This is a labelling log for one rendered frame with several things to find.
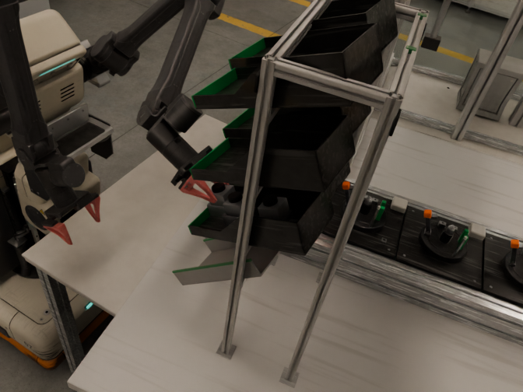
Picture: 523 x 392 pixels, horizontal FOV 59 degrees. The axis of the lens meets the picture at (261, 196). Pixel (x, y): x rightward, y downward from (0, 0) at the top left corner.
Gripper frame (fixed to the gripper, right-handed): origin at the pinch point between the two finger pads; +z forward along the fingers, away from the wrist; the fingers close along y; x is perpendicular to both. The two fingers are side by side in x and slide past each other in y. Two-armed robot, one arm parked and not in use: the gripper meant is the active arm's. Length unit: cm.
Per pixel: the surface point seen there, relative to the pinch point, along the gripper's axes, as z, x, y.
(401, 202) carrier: 40, 10, 56
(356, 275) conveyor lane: 43, 20, 29
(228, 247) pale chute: 10.3, 18.1, 3.6
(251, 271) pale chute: 16.4, 0.0, -8.8
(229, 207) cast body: 3.9, -5.0, -4.7
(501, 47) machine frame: 32, -19, 126
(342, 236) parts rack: 21.1, -25.0, -8.0
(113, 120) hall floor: -101, 184, 124
